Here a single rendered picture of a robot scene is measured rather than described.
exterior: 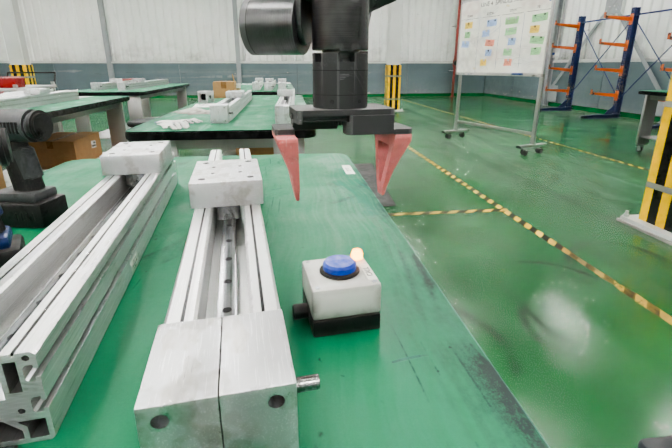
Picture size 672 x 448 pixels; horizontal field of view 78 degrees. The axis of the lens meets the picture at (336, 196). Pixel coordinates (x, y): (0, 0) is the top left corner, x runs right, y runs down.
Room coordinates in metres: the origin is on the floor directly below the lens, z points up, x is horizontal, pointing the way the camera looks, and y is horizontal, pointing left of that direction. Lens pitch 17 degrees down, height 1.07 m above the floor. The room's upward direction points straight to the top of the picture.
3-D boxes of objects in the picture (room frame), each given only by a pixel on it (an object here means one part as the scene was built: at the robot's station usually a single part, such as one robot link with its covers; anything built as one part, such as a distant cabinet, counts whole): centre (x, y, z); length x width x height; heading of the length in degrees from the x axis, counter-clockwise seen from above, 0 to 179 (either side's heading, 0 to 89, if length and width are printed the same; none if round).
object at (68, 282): (0.65, 0.37, 0.82); 0.80 x 0.10 x 0.09; 13
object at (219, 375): (0.26, 0.07, 0.83); 0.12 x 0.09 x 0.10; 103
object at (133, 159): (0.89, 0.43, 0.87); 0.16 x 0.11 x 0.07; 13
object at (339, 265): (0.45, 0.00, 0.84); 0.04 x 0.04 x 0.02
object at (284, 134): (0.44, 0.03, 0.98); 0.07 x 0.07 x 0.09; 13
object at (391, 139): (0.46, -0.04, 0.98); 0.07 x 0.07 x 0.09; 13
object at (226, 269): (0.69, 0.19, 0.82); 0.80 x 0.10 x 0.09; 13
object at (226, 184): (0.69, 0.19, 0.87); 0.16 x 0.11 x 0.07; 13
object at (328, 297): (0.44, 0.00, 0.81); 0.10 x 0.08 x 0.06; 103
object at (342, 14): (0.45, 0.00, 1.11); 0.07 x 0.06 x 0.07; 73
